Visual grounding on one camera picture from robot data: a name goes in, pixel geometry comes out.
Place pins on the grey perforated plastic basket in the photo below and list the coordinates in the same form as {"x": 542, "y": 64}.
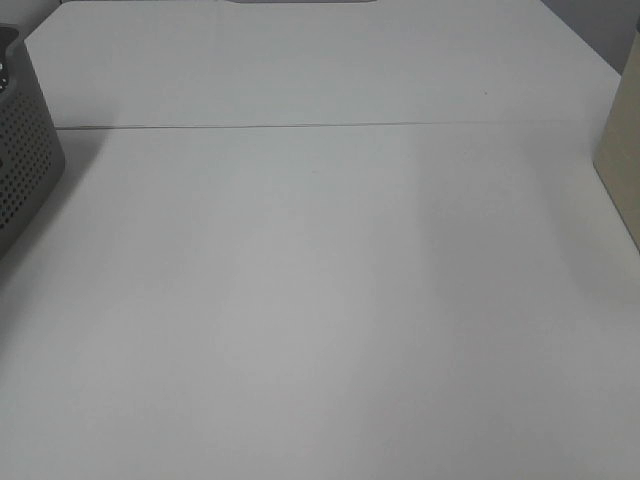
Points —
{"x": 32, "y": 158}

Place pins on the beige box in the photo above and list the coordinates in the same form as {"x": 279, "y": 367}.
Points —
{"x": 617, "y": 155}

